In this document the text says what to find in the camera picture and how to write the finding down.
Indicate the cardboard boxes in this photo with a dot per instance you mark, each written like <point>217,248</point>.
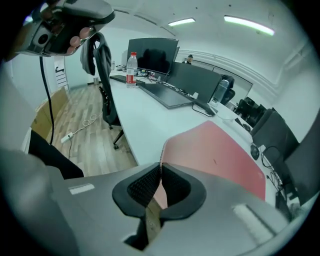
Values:
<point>50,110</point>

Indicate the black office chair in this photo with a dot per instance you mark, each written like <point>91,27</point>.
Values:
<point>106,85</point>

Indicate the large black monitor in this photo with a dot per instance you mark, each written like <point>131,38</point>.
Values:
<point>152,56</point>

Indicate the black mesh chair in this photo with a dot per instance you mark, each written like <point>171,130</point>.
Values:
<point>228,91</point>

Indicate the white printed banner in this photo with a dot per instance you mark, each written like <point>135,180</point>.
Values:
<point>60,72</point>

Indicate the black flat panel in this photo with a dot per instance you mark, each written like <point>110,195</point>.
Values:
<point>166,95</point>

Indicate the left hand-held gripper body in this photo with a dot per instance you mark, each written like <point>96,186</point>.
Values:
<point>47,37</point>

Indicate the black computer mouse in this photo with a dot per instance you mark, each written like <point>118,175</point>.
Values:
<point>254,151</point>

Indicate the clear drinking bottle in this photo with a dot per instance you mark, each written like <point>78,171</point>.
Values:
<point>220,92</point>

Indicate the black desk divider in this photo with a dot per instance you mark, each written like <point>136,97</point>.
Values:
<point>193,81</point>

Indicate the grey jacket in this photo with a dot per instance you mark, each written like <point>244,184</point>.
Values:
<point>88,56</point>

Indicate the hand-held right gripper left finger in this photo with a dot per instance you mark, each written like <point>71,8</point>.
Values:
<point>100,212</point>

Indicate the short ceiling light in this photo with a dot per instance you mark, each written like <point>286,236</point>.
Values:
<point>181,21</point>

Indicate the white power strip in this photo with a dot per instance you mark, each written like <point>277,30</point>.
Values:
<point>67,138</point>

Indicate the red label water bottle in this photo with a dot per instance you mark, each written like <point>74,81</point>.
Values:
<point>131,72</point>

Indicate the small grey bin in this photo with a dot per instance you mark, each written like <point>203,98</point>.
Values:
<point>95,81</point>

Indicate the black keyboard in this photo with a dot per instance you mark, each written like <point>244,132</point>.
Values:
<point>125,79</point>

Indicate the long ceiling light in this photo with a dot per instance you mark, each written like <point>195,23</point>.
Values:
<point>248,24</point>

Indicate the person's left hand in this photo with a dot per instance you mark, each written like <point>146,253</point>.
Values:
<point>75,40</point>

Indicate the red desk mat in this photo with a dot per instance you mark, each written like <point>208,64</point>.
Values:
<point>212,152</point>

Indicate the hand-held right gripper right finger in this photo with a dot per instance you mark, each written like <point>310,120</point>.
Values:
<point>212,225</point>

